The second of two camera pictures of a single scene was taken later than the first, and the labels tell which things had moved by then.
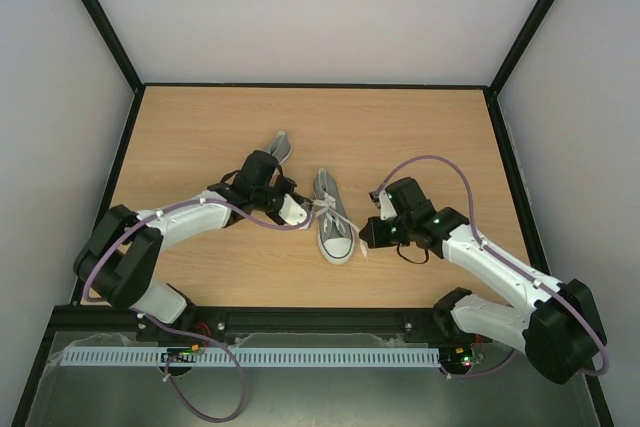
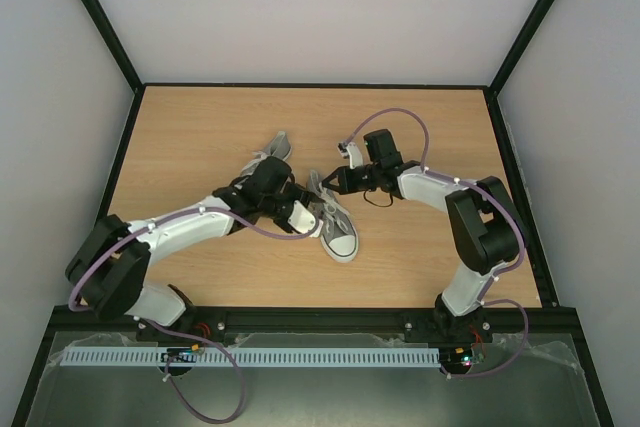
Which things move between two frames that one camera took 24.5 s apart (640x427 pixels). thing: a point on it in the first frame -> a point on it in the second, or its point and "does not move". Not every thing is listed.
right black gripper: [376, 232] -> [343, 179]
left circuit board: [180, 355] does not move
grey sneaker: [279, 147] does not move
